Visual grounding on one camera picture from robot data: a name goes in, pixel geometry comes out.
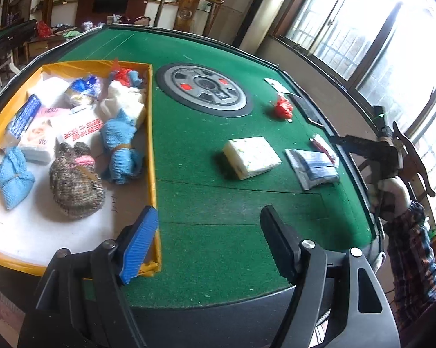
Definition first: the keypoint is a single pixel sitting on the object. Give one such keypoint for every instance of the white standing air conditioner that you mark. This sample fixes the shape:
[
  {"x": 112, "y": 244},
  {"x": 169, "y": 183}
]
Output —
[{"x": 267, "y": 11}]

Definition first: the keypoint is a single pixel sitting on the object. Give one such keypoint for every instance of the pink tissue pack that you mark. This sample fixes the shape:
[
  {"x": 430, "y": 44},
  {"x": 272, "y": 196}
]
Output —
[{"x": 40, "y": 137}]

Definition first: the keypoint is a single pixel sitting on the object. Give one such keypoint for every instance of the red plastic bag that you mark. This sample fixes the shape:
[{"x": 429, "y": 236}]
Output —
[
  {"x": 282, "y": 108},
  {"x": 123, "y": 76}
]

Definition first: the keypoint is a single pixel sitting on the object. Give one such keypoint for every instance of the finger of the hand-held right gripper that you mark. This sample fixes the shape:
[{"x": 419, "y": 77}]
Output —
[
  {"x": 356, "y": 142},
  {"x": 365, "y": 154}
]

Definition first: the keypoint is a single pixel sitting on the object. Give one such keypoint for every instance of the light blue towel bundle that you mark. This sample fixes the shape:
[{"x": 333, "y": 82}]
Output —
[{"x": 13, "y": 179}]

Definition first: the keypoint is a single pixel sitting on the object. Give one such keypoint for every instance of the round grey table control panel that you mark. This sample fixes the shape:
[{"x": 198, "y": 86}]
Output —
[{"x": 203, "y": 87}]

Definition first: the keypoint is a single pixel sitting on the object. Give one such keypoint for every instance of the light blue towel roll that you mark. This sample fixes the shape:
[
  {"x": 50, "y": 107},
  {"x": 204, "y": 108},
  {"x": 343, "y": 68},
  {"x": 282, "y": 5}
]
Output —
[{"x": 118, "y": 134}]

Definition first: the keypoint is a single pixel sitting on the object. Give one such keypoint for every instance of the white chair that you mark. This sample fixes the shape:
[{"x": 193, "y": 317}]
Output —
[{"x": 2, "y": 69}]

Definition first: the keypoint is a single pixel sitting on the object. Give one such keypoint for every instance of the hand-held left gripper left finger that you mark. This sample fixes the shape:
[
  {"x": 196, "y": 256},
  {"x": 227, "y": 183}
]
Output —
[{"x": 138, "y": 246}]

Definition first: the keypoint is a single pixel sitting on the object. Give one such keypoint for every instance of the person's right hand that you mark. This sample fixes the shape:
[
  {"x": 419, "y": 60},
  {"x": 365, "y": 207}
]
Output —
[{"x": 392, "y": 195}]

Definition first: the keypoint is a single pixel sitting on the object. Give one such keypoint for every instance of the white dotted tissue pack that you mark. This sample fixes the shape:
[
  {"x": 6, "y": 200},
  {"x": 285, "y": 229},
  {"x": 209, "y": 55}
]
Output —
[{"x": 252, "y": 156}]

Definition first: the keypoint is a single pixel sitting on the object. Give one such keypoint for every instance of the red white slim packet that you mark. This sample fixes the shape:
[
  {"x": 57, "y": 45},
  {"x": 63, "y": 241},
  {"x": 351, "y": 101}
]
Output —
[{"x": 324, "y": 148}]

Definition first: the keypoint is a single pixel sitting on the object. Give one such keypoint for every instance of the blue face mask packet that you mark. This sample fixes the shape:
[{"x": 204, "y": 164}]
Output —
[{"x": 314, "y": 169}]

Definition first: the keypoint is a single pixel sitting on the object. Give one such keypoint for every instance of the brown wooden chair back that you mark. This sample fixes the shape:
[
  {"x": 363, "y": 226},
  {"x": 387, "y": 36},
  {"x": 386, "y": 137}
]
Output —
[{"x": 417, "y": 166}]

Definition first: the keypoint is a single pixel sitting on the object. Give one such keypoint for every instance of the blue white plastic bag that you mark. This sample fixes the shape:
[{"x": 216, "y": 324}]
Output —
[{"x": 83, "y": 89}]

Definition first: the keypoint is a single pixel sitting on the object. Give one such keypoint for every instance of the white card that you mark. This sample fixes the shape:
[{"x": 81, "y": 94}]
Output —
[{"x": 276, "y": 84}]

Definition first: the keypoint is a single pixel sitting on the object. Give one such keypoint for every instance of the dark framed window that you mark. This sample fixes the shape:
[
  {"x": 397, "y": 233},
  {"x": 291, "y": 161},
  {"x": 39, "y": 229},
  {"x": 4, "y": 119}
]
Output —
[{"x": 366, "y": 43}]

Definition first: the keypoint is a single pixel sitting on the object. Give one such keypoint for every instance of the wooden armchair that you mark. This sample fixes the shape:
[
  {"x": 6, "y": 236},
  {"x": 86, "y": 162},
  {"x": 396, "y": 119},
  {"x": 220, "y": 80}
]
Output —
[{"x": 189, "y": 7}]

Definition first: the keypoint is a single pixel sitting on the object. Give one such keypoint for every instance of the white red print tissue pack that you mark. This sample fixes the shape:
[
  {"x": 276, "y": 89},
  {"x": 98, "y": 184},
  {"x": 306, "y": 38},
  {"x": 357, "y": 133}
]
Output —
[{"x": 78, "y": 125}]

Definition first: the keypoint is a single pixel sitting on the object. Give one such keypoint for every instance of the black phone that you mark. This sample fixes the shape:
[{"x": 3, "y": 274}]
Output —
[{"x": 307, "y": 110}]

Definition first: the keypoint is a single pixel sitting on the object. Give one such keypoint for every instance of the brown knit hat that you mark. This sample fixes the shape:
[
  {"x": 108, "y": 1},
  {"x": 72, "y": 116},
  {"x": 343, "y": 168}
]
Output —
[{"x": 76, "y": 188}]

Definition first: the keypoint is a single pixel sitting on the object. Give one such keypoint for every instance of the blue print tissue pack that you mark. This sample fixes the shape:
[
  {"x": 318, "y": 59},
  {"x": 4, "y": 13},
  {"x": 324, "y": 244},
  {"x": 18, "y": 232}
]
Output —
[{"x": 22, "y": 118}]

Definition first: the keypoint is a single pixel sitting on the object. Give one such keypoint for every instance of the yellow rimmed white tray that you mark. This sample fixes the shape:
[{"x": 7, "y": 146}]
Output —
[{"x": 40, "y": 232}]

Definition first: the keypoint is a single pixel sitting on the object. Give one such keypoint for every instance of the small blue cloth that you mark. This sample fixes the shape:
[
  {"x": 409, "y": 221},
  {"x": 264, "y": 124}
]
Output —
[{"x": 135, "y": 78}]

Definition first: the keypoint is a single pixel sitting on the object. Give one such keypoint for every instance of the cream cloth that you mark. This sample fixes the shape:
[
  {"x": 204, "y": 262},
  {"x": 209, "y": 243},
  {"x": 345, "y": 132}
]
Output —
[{"x": 122, "y": 103}]

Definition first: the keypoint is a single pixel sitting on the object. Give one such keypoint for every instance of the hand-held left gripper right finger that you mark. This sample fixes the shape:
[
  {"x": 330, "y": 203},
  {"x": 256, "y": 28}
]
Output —
[{"x": 279, "y": 243}]

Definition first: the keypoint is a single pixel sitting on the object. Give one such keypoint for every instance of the plain white tissue pack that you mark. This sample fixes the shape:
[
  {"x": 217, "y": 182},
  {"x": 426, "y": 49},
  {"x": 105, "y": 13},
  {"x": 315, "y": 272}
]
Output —
[{"x": 49, "y": 90}]

